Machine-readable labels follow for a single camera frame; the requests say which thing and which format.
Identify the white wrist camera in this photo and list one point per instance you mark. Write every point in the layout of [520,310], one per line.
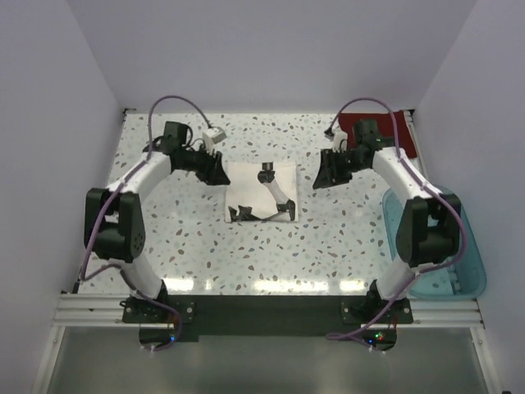
[340,139]
[213,135]

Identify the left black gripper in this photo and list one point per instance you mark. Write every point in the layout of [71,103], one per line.
[208,165]

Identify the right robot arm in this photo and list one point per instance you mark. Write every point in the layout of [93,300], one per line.
[431,232]

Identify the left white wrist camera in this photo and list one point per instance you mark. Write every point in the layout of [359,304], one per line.
[213,135]

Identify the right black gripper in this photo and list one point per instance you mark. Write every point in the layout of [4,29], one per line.
[335,165]

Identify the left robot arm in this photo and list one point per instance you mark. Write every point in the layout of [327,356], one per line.
[114,230]

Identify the blue plastic bin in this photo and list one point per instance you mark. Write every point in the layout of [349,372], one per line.
[465,280]

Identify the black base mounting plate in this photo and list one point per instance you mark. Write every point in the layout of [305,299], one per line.
[188,318]

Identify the white t shirt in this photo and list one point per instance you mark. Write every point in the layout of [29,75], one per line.
[262,192]

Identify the aluminium frame rail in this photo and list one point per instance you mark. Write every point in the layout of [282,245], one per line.
[104,310]

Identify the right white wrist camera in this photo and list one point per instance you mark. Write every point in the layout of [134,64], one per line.
[340,139]

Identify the folded dark red shirt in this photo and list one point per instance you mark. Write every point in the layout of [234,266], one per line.
[405,127]

